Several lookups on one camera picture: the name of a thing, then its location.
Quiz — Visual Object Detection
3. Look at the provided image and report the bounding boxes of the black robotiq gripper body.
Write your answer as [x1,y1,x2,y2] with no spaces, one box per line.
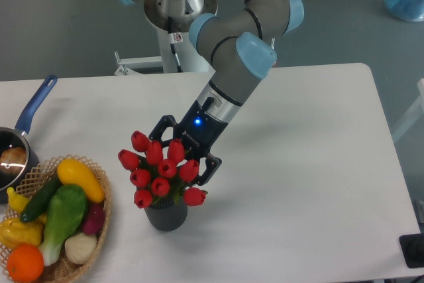
[173,99,228,161]

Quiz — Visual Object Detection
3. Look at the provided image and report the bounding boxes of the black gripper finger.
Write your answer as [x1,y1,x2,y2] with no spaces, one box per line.
[193,153,222,186]
[148,115,176,147]

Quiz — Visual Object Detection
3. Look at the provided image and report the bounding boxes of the red tulip bouquet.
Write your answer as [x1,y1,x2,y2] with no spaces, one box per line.
[118,131,207,209]

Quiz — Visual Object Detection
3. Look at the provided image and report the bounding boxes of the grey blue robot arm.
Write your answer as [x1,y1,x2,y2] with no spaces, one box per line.
[122,0,304,186]

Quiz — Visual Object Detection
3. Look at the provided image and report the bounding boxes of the dark grey ribbed vase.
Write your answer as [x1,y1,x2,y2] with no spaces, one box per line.
[144,196,188,232]

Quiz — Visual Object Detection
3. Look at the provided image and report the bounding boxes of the yellow squash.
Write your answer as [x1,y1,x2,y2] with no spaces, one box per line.
[57,158,105,203]

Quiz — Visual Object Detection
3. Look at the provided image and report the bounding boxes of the purple red onion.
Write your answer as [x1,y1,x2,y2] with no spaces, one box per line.
[81,203,105,235]

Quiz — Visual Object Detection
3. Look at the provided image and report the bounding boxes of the green bok choy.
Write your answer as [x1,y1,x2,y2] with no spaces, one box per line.
[39,184,87,266]

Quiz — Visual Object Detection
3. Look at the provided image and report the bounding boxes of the woven wicker basket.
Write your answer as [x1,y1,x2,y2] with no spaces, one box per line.
[1,155,112,282]

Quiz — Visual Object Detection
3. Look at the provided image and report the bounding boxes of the white garlic bulb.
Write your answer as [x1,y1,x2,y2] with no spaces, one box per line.
[64,232,97,264]

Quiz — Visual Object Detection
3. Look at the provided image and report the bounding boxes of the green cucumber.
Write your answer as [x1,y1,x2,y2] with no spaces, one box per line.
[20,174,62,223]

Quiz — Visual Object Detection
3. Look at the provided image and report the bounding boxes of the brown bread roll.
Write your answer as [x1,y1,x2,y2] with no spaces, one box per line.
[1,147,27,176]

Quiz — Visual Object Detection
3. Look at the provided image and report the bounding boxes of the yellow banana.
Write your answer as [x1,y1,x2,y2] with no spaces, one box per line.
[7,187,47,225]

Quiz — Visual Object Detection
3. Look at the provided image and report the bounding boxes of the yellow bell pepper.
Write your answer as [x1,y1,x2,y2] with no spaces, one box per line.
[1,217,44,250]

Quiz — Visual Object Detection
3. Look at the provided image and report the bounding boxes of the orange fruit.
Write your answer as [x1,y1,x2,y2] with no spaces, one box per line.
[7,244,44,282]

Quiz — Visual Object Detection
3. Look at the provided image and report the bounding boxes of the black device at table edge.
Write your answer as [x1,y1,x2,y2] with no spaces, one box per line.
[399,233,424,268]

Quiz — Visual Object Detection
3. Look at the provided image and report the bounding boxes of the blue handled saucepan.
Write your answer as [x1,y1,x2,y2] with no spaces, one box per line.
[1,75,58,204]

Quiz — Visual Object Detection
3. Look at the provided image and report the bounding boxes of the white frame at right edge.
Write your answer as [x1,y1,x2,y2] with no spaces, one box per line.
[392,79,423,143]

